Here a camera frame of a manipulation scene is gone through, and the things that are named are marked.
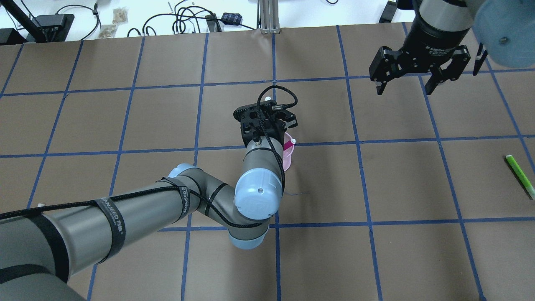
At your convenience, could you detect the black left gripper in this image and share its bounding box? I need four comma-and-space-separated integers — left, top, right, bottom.
233, 99, 298, 146

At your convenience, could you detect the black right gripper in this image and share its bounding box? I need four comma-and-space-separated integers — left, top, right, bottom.
369, 29, 471, 95

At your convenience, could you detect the pink pen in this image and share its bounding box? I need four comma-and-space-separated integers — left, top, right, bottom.
283, 138, 296, 151

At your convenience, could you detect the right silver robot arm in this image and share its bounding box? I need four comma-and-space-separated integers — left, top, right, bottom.
369, 0, 535, 95

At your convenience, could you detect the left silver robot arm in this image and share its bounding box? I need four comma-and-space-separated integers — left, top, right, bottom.
0, 99, 298, 301

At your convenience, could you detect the pink mesh cup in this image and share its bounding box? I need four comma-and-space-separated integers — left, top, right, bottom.
283, 132, 296, 171

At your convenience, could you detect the green pen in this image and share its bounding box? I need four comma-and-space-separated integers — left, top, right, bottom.
505, 154, 535, 200

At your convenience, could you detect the black power adapter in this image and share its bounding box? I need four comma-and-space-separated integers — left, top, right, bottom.
33, 14, 75, 29

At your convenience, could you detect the aluminium frame post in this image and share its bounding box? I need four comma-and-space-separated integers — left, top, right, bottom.
257, 0, 280, 34

